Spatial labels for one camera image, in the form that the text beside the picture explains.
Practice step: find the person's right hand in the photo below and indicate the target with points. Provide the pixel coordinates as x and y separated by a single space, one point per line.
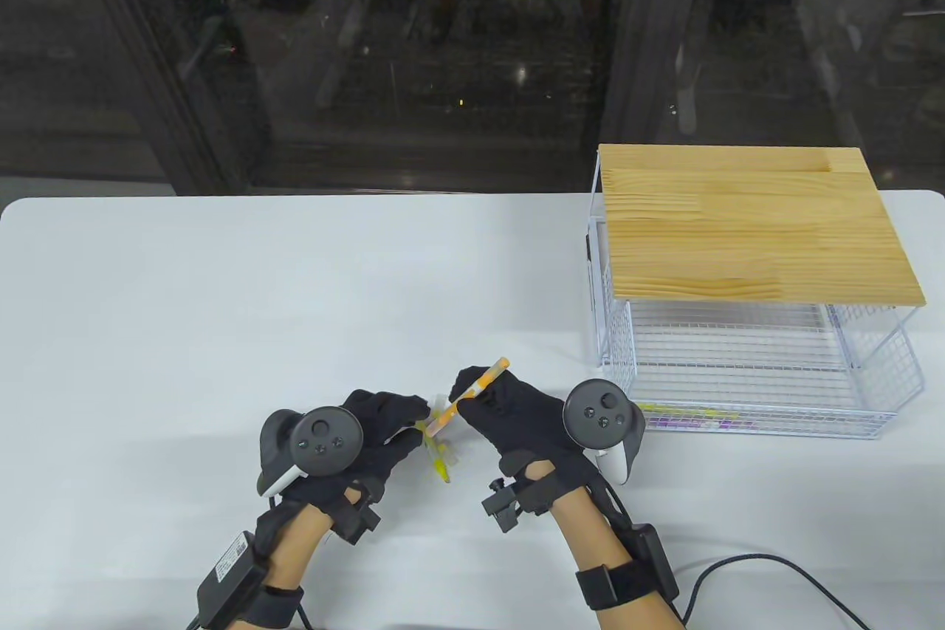
517 416

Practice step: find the person's left hand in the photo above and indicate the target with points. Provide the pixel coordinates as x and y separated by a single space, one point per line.
387 430

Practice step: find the orange double-ended highlighter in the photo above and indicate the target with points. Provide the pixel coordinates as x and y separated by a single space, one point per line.
483 380

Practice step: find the cluster of clear highlighter caps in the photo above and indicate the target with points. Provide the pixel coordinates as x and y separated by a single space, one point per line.
441 405

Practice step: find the black and white controller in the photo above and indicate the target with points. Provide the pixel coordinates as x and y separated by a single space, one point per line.
598 412
325 442

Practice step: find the yellow double-ended highlighter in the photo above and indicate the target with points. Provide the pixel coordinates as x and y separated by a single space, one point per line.
686 409
441 467

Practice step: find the purple double-ended highlighter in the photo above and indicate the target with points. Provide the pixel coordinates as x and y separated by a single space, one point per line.
694 424

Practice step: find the person's right forearm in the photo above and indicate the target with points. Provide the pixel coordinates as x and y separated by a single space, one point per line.
590 541

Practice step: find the person's left forearm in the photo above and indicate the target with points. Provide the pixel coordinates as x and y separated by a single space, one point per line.
299 549

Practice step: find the light wooden board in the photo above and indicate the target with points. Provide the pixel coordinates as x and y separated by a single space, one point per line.
753 231

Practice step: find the black labelled wrist camera box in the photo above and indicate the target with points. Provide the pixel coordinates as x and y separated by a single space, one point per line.
232 578

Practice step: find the dark window frame post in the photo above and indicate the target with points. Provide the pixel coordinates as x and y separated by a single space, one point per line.
635 69
184 105

